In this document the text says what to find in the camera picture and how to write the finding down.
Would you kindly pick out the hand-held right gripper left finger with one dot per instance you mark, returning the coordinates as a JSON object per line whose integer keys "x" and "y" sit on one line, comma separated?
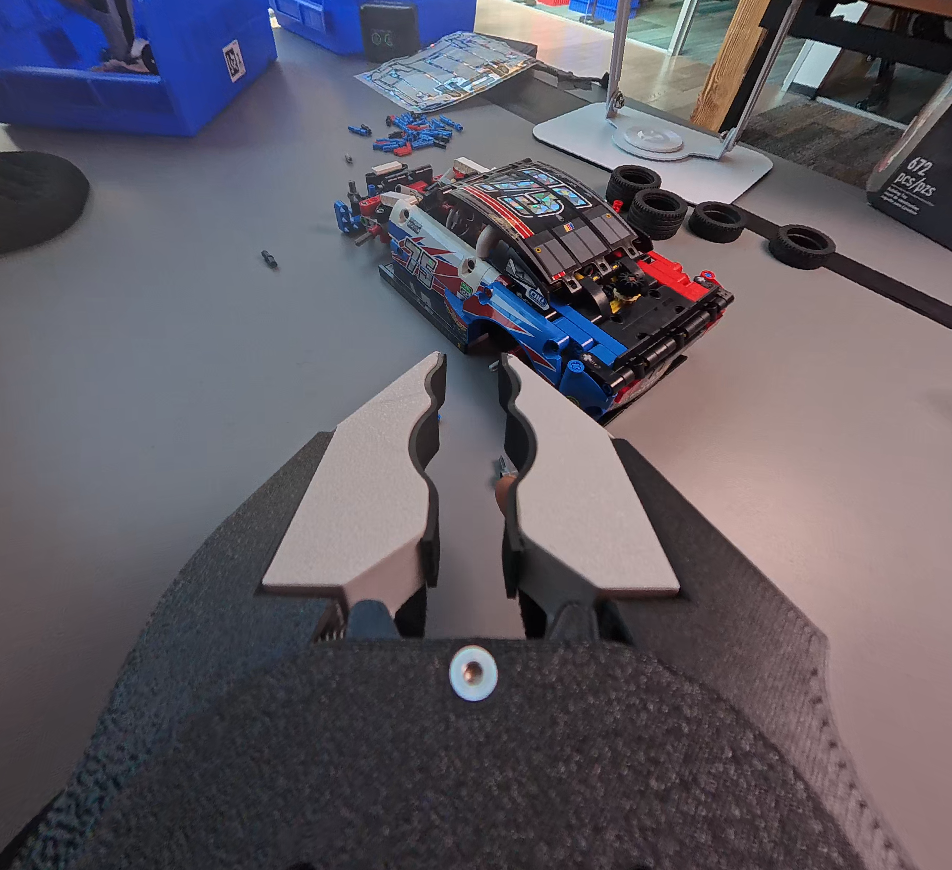
{"x": 349, "y": 513}

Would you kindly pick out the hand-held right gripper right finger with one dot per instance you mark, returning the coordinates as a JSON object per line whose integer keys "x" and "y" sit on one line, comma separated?
{"x": 595, "y": 513}

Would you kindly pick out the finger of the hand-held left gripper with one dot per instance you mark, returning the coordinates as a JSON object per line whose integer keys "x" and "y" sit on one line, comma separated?
{"x": 115, "y": 14}

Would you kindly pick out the dark grey axle pin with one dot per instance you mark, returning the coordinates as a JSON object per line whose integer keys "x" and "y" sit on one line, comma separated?
{"x": 503, "y": 467}

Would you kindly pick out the blue parts bin with tag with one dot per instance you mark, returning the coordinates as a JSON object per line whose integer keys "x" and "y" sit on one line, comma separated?
{"x": 186, "y": 96}

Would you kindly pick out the toy race car model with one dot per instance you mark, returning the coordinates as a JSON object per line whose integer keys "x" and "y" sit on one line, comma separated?
{"x": 520, "y": 290}

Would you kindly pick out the grey desk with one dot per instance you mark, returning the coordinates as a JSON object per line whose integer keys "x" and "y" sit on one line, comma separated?
{"x": 149, "y": 364}

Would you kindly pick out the black round pad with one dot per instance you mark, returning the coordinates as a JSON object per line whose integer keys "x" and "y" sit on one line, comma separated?
{"x": 37, "y": 200}

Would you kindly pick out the black small device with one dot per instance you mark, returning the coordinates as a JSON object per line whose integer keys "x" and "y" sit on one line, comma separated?
{"x": 389, "y": 31}

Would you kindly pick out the black rubber tyre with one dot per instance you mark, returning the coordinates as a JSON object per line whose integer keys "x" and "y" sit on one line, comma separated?
{"x": 703, "y": 231}
{"x": 647, "y": 226}
{"x": 621, "y": 197}
{"x": 785, "y": 256}

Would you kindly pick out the pile of blue pins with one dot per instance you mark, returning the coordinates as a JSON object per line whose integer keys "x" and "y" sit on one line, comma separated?
{"x": 413, "y": 133}

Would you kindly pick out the holographic sticker sheet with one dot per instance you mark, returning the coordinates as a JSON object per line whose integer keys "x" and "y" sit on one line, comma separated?
{"x": 446, "y": 66}

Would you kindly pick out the white monitor stand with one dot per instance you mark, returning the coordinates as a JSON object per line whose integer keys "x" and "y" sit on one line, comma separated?
{"x": 580, "y": 141}

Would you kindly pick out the black product box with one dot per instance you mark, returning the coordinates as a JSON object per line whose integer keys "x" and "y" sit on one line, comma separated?
{"x": 922, "y": 193}

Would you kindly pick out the wooden post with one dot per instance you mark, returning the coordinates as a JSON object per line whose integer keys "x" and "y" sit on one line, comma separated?
{"x": 732, "y": 59}

